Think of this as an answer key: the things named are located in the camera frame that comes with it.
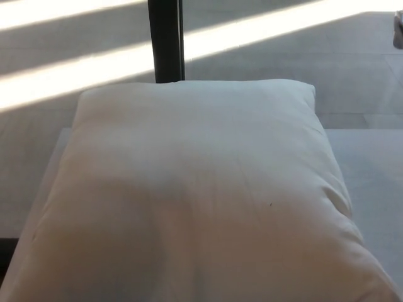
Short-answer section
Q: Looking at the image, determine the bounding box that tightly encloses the blue-handled steel claw hammer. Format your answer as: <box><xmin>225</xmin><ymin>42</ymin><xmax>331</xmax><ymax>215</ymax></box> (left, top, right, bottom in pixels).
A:
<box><xmin>392</xmin><ymin>9</ymin><xmax>403</xmax><ymax>50</ymax></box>

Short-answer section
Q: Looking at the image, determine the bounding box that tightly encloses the white square pillow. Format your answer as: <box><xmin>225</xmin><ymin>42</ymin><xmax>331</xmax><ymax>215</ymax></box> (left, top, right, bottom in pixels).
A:
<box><xmin>9</xmin><ymin>79</ymin><xmax>401</xmax><ymax>302</ymax></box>

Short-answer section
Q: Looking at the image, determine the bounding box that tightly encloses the black vertical post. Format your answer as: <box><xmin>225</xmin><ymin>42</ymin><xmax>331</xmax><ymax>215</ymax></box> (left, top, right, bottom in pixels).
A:
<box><xmin>147</xmin><ymin>0</ymin><xmax>186</xmax><ymax>84</ymax></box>

